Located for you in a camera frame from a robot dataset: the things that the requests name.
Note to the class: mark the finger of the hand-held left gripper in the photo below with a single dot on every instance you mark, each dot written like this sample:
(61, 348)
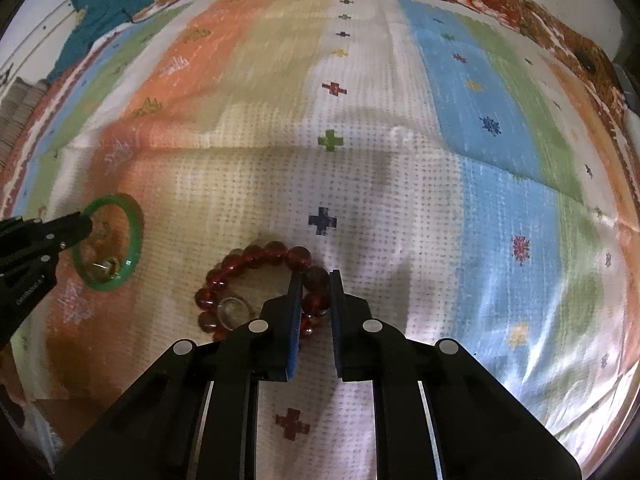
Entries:
(45, 252)
(60, 225)

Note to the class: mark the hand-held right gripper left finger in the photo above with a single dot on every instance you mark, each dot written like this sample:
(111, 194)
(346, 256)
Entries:
(295, 330)

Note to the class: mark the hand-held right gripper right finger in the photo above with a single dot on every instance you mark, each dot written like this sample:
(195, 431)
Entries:
(337, 330)

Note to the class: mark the green jade bangle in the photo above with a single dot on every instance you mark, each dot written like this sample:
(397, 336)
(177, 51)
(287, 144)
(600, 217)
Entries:
(136, 240)

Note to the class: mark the striped colourful mat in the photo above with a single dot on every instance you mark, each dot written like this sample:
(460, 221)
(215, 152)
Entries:
(400, 185)

